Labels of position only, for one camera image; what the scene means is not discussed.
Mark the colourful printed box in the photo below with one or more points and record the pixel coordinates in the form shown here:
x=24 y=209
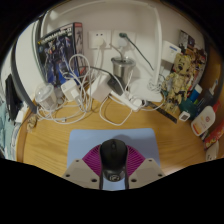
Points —
x=196 y=56

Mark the teal blanket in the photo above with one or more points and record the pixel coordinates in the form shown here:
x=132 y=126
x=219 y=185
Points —
x=5 y=130

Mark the black power adapter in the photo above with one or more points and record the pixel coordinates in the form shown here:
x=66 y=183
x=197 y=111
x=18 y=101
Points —
x=115 y=85

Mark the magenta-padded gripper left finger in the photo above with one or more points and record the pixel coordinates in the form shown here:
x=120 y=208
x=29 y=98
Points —
x=78 y=171

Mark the stainless steel cup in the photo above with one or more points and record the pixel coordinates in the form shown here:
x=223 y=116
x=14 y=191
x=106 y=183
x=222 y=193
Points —
x=123 y=68

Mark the black bag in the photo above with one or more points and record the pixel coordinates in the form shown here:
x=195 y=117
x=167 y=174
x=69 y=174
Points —
x=13 y=96

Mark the black ruler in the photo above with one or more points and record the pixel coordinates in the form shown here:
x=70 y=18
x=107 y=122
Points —
x=163 y=113

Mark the red snack can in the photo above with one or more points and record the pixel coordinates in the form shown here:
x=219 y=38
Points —
x=215 y=135

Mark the white power strip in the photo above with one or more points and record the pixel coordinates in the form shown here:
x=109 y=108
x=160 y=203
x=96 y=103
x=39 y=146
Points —
x=128 y=100

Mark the black computer mouse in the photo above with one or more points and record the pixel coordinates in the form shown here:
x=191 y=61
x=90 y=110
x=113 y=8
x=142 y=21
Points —
x=114 y=156

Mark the crumpled clear plastic wrapper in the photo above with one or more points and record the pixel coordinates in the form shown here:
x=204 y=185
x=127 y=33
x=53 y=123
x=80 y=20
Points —
x=31 y=123

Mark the clear domed plastic cup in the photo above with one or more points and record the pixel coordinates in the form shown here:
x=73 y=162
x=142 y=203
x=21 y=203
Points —
x=46 y=96

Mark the tree creature figure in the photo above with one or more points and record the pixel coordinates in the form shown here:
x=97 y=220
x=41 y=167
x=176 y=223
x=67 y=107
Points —
x=176 y=83

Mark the small white cube thermometer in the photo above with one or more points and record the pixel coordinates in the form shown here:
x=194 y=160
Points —
x=184 y=116

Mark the light blue mouse pad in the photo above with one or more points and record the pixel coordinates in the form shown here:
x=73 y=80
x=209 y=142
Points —
x=86 y=140

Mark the dark spray bottle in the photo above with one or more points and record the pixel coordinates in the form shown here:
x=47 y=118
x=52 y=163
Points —
x=206 y=96

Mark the grey metal frame pole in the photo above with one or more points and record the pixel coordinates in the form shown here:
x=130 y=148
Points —
x=20 y=83

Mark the robot model kit box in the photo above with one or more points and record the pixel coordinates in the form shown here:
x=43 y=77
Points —
x=60 y=53

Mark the white desk lamp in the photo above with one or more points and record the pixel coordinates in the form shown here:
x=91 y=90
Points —
x=157 y=50

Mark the white mug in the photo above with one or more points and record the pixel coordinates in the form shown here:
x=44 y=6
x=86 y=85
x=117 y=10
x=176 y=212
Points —
x=212 y=150

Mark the white bottle with red cap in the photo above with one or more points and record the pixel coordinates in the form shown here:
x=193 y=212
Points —
x=204 y=120

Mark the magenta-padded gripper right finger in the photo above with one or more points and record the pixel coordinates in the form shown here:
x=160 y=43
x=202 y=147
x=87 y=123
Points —
x=150 y=171

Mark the teal round container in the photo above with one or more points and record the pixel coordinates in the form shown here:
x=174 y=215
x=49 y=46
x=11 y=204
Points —
x=188 y=107

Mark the small white wall box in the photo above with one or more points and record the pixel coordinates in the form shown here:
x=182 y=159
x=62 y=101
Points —
x=171 y=51

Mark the flat white power adapter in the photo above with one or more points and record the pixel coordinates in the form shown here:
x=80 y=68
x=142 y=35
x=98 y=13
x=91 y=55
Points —
x=101 y=89

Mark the white wall socket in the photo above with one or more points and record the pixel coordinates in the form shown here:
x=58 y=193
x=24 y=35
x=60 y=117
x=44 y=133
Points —
x=125 y=41
x=99 y=39

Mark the white multi-port charger block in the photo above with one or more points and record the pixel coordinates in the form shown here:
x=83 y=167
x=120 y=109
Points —
x=70 y=90

